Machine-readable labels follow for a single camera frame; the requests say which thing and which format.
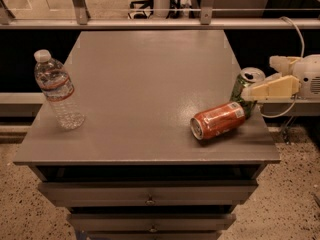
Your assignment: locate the clear plastic water bottle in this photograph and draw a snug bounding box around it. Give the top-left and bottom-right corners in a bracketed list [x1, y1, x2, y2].
[34, 49, 85, 130]

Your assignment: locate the grey drawer cabinet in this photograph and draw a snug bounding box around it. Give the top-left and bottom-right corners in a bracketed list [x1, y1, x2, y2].
[15, 30, 280, 240]

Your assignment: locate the green soda can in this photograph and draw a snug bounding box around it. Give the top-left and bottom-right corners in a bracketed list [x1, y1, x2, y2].
[230, 67, 265, 118]

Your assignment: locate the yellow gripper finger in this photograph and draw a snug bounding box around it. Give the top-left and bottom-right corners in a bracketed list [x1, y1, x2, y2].
[269, 55, 301, 76]
[241, 73, 300, 101]

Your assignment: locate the black office chair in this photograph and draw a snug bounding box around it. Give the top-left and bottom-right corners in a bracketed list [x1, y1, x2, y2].
[128, 0, 181, 19]

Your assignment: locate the red coke can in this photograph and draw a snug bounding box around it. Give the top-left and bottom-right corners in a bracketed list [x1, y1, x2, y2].
[190, 102, 246, 140]

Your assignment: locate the white cable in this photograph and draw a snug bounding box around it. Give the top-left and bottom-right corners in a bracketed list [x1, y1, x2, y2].
[260, 15, 306, 119]

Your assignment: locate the metal guard rail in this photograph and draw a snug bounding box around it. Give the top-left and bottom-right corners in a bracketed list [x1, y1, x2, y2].
[0, 0, 320, 30]

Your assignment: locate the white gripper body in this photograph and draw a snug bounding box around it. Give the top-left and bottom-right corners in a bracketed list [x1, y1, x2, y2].
[293, 54, 320, 99]

